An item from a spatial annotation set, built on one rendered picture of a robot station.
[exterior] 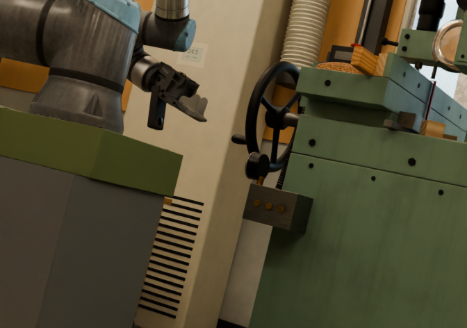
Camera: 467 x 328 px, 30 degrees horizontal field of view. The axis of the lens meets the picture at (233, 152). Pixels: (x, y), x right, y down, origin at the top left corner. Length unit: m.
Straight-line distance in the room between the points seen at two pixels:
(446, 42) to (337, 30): 1.69
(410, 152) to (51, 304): 0.80
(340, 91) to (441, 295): 0.48
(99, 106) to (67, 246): 0.28
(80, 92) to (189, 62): 1.91
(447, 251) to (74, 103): 0.79
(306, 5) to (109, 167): 2.04
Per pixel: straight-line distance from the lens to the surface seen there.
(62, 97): 1.68
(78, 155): 1.59
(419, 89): 2.04
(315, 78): 1.93
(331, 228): 1.90
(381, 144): 1.88
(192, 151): 3.47
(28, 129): 1.67
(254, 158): 1.93
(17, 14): 1.77
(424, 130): 1.89
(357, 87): 1.88
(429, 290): 1.82
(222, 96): 3.45
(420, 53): 2.10
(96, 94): 1.69
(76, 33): 1.71
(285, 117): 2.22
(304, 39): 3.49
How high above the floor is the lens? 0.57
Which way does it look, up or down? 3 degrees up
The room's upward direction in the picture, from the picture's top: 14 degrees clockwise
